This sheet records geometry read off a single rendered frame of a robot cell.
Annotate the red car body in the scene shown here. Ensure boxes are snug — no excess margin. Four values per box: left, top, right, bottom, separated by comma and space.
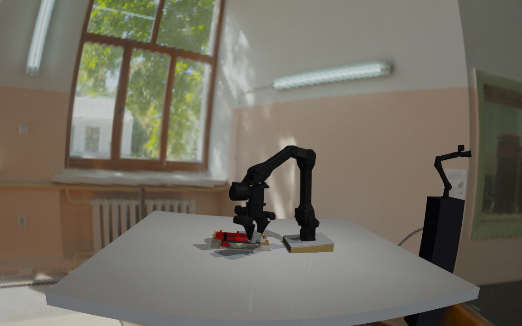
215, 230, 252, 244

